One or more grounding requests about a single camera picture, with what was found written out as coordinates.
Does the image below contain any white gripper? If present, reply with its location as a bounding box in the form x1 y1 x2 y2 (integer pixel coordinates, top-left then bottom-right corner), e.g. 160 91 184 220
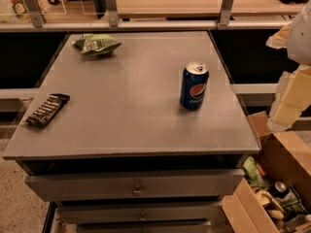
266 0 311 132

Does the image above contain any blue pepsi can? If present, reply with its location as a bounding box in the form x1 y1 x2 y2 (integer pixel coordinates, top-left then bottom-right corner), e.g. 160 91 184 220
180 62 209 110

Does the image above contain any silver can in box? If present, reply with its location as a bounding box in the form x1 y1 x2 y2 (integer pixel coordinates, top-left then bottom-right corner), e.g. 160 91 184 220
271 182 288 197

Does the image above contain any dark rxbar chocolate bar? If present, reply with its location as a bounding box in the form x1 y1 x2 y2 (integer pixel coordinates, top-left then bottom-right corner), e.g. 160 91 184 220
26 93 70 127

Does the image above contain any green snack bag in box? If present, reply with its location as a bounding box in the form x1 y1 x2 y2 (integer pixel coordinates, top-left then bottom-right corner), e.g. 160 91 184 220
243 156 269 190

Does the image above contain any cardboard box of snacks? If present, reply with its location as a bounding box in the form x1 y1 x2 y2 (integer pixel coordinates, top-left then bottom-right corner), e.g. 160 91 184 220
223 112 311 233

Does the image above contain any grey drawer cabinet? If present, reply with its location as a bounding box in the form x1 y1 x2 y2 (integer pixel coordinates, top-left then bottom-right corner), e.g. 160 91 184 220
4 32 259 233

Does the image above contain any green chip bag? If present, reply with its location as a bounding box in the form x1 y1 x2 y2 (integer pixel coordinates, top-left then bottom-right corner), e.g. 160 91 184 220
72 34 121 55

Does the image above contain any top drawer brass knob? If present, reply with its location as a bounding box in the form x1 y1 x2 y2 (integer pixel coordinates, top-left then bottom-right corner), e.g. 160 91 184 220
132 185 142 196

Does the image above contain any orange snack package behind glass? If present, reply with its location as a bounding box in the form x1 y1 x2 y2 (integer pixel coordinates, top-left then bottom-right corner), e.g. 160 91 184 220
0 0 30 23

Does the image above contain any right metal rail bracket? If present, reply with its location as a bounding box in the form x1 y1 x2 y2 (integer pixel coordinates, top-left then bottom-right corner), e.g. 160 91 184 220
218 0 234 26

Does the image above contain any metal rail bracket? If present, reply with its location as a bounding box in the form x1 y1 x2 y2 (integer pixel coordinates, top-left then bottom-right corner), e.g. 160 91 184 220
218 0 234 26
24 0 46 28
105 0 119 27

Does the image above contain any middle metal rail bracket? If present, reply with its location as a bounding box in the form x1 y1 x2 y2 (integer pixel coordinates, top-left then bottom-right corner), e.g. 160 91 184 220
105 0 119 27

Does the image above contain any left metal rail bracket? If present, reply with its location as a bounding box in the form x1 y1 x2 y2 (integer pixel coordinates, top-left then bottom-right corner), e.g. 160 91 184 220
24 0 46 28

